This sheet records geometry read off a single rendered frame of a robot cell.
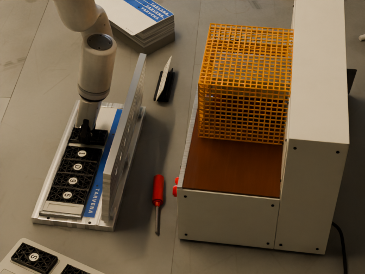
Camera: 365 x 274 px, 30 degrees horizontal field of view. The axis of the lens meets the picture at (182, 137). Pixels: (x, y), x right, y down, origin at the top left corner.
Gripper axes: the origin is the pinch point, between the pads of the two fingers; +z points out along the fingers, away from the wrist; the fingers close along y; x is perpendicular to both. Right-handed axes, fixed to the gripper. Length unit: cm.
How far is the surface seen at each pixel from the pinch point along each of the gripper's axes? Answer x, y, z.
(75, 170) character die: 0.3, 13.3, 1.3
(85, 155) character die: 1.4, 7.8, 1.1
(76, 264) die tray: 7.6, 40.3, 2.0
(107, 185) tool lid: 10.3, 29.1, -15.4
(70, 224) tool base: 3.3, 29.1, 2.9
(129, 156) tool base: 12.9, 6.7, -1.7
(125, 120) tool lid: 10.4, 11.6, -19.2
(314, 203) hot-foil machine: 55, 30, -27
